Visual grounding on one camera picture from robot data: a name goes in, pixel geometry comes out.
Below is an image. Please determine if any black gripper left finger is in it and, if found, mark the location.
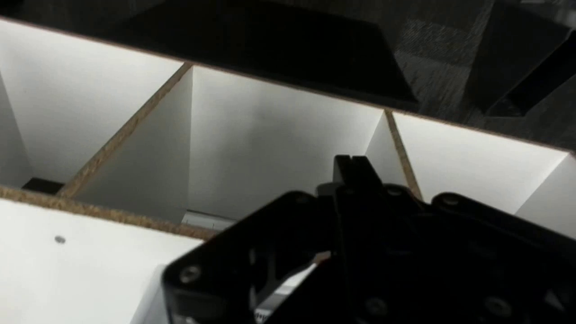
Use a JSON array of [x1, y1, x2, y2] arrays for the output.
[[161, 155, 380, 324]]

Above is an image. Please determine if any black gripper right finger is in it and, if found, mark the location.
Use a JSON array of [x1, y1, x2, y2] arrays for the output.
[[384, 186, 576, 324]]

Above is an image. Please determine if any white cabinet with compartments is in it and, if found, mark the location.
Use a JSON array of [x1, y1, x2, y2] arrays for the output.
[[0, 20, 575, 324]]

